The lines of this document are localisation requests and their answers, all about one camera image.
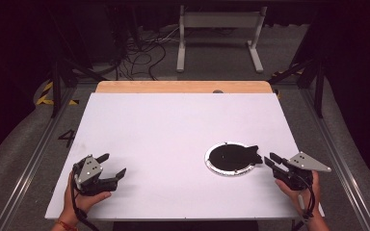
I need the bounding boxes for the wooden table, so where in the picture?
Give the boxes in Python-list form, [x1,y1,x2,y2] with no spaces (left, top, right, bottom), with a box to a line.
[94,80,274,94]

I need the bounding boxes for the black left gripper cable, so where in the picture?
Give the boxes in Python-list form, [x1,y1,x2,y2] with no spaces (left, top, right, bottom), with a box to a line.
[69,164,101,231]

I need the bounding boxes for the white metal stand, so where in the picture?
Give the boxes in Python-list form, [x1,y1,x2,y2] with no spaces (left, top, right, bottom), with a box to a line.
[175,4,269,74]

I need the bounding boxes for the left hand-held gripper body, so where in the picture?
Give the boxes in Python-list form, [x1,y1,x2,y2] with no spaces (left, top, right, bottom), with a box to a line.
[71,154,119,197]

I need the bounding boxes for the person's right hand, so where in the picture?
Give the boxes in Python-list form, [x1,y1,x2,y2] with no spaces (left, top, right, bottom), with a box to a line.
[275,169,322,217]

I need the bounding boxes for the black metal stand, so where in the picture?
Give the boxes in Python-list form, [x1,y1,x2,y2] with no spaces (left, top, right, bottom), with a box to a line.
[267,57,328,119]
[44,6,109,118]

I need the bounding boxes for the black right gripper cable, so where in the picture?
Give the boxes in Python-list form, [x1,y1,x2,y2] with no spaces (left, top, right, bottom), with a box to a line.
[290,174,317,231]

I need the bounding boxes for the red bracelet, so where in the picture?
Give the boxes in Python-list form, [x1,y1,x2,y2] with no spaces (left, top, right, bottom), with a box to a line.
[55,218,79,231]

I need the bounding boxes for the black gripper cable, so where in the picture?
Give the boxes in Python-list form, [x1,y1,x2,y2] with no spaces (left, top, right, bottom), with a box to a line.
[69,164,101,231]
[290,174,317,231]

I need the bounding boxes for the tangle of floor cables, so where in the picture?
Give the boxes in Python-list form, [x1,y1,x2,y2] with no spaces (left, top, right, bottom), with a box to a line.
[114,25,189,82]

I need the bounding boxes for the aluminium floor rail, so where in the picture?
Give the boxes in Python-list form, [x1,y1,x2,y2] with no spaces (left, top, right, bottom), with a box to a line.
[0,86,78,231]
[298,87,370,231]

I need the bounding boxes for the black cloth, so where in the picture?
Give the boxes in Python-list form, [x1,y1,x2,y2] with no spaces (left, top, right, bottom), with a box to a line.
[209,143,264,172]

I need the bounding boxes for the person's left hand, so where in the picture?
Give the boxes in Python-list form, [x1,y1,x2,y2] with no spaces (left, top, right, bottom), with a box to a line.
[59,171,113,226]

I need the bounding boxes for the white board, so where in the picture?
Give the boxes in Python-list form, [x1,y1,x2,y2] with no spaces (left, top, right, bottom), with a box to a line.
[44,92,326,221]

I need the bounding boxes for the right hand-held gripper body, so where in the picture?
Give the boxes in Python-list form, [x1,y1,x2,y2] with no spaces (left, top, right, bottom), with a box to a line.
[272,151,332,192]

